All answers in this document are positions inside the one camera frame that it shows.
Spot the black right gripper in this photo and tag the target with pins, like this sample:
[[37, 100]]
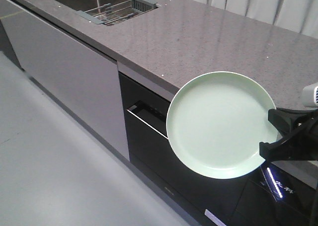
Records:
[[299, 129]]

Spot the light green round plate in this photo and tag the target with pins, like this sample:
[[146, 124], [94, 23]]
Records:
[[215, 123]]

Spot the grey sink drying rack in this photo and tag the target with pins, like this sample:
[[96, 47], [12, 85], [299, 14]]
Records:
[[110, 14]]

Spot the black built-in dishwasher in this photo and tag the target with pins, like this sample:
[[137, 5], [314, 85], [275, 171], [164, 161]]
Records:
[[204, 200]]

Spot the white pleated curtain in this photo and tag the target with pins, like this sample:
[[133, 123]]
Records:
[[300, 16]]

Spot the grey kitchen island cabinet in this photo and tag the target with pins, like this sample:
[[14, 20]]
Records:
[[83, 80]]

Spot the stainless steel sink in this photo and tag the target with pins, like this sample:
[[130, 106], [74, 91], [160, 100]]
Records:
[[92, 0]]

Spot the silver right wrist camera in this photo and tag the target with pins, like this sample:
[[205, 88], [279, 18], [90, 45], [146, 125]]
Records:
[[310, 95]]

